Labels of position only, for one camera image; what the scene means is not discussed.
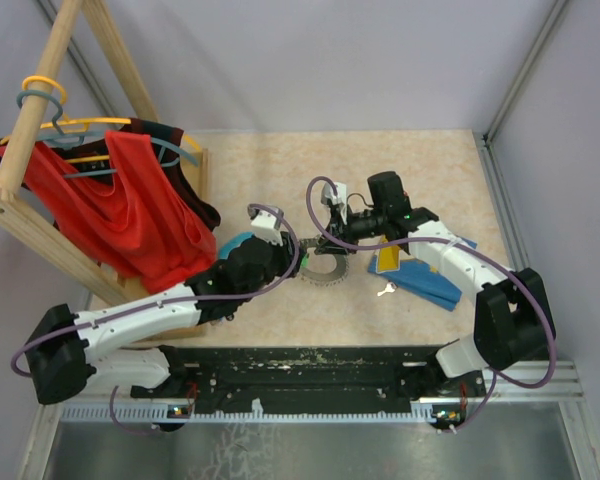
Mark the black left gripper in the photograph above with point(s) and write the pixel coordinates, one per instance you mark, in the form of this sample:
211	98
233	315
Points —
287	253

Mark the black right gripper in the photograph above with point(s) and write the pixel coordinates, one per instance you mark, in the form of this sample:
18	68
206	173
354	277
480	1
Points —
341	231

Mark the steel key ring disc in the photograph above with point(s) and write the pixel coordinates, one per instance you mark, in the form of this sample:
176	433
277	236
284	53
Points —
322	270

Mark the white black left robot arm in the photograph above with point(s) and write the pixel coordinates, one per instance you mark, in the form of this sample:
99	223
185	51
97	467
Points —
70	352

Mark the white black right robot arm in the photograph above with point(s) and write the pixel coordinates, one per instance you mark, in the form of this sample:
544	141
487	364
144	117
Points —
512	319

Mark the loose silver key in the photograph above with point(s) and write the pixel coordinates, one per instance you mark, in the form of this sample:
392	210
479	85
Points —
389	288

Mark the yellow blue cartoon cloth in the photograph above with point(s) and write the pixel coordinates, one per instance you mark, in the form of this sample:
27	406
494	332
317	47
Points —
416	277

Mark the red shirt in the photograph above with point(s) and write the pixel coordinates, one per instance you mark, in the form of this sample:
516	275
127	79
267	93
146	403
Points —
138	224

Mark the yellow clothes hanger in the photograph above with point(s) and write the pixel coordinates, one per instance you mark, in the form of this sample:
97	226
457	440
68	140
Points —
60	121

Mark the teal clothes hanger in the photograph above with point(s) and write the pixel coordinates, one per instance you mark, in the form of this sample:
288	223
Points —
90	159

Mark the blue handled key ring disc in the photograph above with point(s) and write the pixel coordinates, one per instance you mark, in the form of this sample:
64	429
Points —
236	241

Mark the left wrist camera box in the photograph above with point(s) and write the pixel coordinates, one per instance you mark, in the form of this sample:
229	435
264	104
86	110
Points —
265	224

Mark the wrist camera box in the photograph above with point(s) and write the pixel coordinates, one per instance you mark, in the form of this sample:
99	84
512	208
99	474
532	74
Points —
265	224
334	197

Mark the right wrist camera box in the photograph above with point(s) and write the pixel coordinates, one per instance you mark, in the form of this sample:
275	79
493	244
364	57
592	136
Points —
334	197

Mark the aluminium frame rail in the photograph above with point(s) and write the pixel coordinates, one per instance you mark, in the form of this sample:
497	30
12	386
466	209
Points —
545	142

